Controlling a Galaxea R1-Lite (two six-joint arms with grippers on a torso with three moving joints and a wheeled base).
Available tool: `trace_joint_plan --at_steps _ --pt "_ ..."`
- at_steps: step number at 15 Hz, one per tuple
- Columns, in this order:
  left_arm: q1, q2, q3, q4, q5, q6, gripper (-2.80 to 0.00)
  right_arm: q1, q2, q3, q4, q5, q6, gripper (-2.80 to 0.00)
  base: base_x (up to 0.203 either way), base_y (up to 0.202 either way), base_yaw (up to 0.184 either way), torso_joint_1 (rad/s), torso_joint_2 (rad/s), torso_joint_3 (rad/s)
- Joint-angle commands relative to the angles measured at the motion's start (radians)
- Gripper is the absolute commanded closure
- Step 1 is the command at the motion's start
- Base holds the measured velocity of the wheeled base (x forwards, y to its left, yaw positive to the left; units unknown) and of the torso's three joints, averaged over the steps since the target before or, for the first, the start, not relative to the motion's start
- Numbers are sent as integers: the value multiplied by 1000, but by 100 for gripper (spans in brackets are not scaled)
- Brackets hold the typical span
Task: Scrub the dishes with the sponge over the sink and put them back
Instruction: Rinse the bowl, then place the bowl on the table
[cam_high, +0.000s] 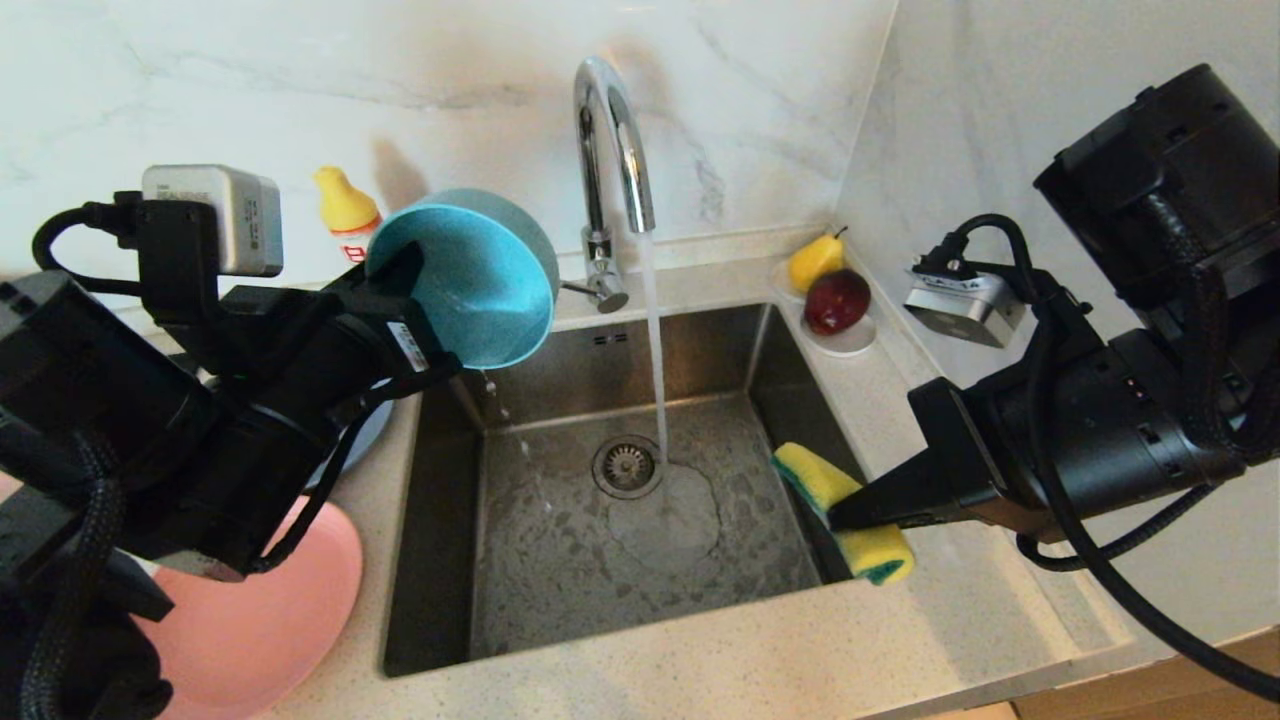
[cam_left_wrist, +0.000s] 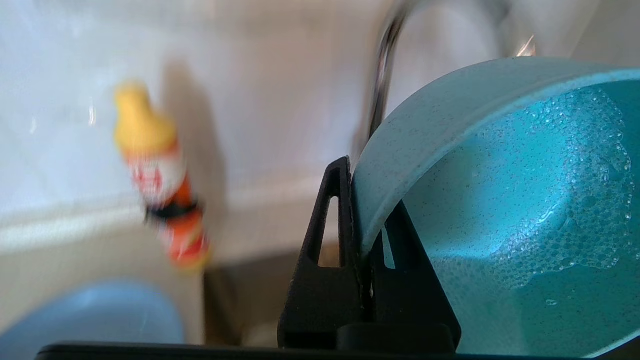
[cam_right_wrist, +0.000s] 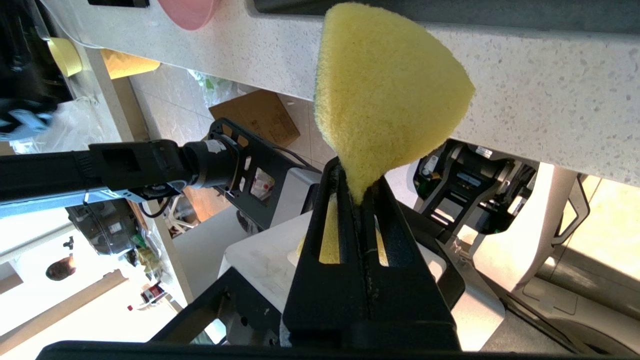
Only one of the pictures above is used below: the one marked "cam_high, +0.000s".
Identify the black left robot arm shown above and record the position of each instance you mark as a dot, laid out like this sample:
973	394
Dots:
100	400

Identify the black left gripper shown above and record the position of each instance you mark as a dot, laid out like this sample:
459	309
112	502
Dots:
320	340

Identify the dark red apple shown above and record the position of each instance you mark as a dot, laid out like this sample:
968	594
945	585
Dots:
834	301

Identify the yellow-capped orange dish soap bottle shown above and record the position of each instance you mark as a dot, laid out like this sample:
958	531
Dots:
345	205

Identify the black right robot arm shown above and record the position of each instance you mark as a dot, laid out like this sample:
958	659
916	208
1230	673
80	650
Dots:
1170	150

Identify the black braided left arm sleeve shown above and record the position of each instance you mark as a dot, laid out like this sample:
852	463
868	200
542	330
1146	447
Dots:
75	560

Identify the yellow pear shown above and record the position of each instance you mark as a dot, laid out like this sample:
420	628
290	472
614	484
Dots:
810	263

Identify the chrome gooseneck faucet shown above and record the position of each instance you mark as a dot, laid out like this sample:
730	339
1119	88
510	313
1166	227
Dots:
600	100

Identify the stainless steel sink basin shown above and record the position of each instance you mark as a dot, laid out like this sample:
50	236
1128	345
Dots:
560	590

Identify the black braided right arm sleeve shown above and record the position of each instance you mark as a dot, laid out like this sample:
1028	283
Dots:
1205	330

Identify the pink plate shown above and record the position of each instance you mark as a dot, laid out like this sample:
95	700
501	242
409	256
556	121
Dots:
270	620

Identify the teal bowl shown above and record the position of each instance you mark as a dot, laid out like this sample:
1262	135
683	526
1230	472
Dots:
480	290

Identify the light wooden cabinet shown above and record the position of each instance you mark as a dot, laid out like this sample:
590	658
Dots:
1120	700

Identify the round metal drain strainer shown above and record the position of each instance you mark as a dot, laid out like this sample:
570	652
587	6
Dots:
626	467

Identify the yellow fish-shaped sponge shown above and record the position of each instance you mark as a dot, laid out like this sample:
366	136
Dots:
810	470

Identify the black braided arm sleeve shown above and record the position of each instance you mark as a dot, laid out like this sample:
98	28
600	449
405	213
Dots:
1205	330
75	560

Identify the blue-grey plate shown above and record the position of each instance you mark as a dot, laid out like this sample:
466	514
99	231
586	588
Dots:
375	430

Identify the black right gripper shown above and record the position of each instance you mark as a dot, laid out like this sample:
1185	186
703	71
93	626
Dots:
1110	440

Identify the small white dish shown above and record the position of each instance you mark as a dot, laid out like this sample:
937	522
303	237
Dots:
848	344

